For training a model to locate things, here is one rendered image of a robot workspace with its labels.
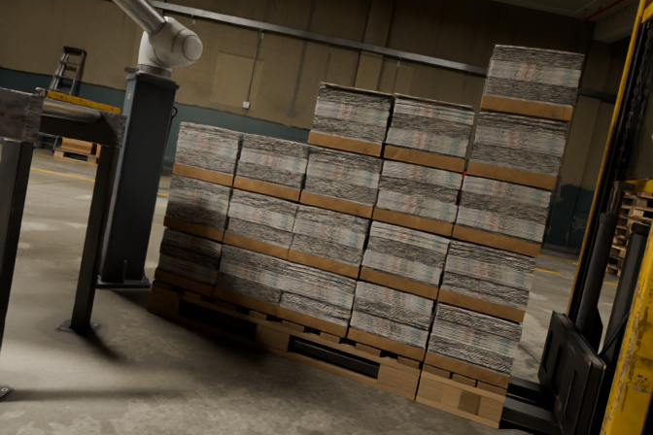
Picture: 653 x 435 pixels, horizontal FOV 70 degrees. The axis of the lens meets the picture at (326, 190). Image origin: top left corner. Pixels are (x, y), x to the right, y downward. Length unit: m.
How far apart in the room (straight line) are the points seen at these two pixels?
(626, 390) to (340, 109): 1.26
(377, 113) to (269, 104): 6.94
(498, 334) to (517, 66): 0.92
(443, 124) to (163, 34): 1.24
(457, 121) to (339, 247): 0.62
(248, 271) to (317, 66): 7.01
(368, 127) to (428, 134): 0.22
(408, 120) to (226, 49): 7.37
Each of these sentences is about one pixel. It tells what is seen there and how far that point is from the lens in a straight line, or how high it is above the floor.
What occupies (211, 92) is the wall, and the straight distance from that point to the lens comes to 8.84.
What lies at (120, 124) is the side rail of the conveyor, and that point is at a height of 0.76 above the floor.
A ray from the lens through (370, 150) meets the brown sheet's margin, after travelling 1.72.
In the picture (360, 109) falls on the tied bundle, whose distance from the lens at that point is 1.76.
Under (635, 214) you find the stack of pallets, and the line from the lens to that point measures 7.62.
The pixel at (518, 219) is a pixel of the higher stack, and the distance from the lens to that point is 1.69.
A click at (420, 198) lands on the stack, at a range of 1.69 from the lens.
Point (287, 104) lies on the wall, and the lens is 8.60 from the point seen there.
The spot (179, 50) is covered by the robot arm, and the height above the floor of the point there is 1.12.
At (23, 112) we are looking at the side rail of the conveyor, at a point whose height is 0.75.
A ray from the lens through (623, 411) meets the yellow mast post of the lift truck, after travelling 1.68.
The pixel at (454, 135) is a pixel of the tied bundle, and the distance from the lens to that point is 1.70.
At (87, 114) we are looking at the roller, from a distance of 1.75.
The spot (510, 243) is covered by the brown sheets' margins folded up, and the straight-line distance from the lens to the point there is 1.70.
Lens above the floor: 0.78
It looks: 3 degrees down
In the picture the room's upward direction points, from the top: 11 degrees clockwise
